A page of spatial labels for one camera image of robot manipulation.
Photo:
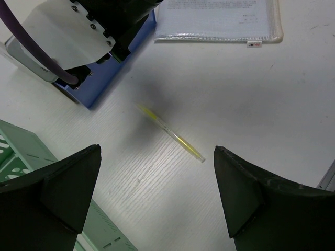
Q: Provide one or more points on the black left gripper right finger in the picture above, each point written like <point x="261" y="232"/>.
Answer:
<point x="264" y="211"/>

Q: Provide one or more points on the aluminium table edge rail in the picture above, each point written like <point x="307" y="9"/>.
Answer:
<point x="328" y="181"/>

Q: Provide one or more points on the yellow highlighter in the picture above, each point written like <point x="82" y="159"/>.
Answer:
<point x="175" y="136"/>

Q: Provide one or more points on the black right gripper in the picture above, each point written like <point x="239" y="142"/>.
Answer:
<point x="120" y="20"/>

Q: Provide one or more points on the green file organizer rack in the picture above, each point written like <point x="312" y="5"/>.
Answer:
<point x="23" y="152"/>

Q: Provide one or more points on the purple-blue wide drawer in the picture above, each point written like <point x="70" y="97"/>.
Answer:
<point x="90" y="90"/>

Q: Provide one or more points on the clear document folder with papers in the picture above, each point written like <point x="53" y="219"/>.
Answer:
<point x="220" y="21"/>

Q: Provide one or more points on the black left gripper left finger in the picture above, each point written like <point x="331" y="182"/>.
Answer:
<point x="47" y="208"/>

